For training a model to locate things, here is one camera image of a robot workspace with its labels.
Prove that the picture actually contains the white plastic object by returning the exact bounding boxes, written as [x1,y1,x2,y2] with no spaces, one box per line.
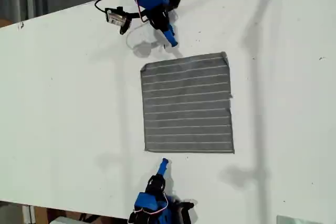
[49,216,82,224]

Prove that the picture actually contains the grey metal post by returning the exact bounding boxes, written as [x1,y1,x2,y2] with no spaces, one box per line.
[22,204,36,224]

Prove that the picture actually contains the black camera stalk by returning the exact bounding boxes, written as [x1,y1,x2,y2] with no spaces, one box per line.
[124,10,149,22]

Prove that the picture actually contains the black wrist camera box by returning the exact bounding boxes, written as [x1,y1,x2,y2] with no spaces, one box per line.
[104,6,132,36]

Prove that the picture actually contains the grey striped square towel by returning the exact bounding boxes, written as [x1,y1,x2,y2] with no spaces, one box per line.
[140,51,235,154]

